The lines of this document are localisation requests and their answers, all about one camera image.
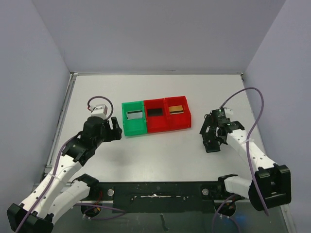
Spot green plastic bin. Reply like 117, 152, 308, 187
121, 100, 147, 136

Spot silver credit card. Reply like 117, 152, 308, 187
127, 110, 143, 120

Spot gold credit card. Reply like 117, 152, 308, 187
169, 105, 184, 115

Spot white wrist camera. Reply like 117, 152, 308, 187
90, 104, 107, 120
224, 107, 234, 117

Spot middle red plastic bin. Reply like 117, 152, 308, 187
144, 98, 170, 133

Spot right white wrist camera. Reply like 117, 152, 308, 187
224, 107, 234, 117

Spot right red plastic bin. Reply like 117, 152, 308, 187
165, 96, 192, 131

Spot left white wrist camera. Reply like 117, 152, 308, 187
90, 104, 107, 120

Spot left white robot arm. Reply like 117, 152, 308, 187
7, 116, 122, 233

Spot black credit card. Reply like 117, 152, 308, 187
147, 108, 163, 117

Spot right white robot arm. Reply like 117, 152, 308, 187
200, 108, 292, 211

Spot red plastic bin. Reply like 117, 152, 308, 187
165, 96, 192, 131
144, 98, 170, 133

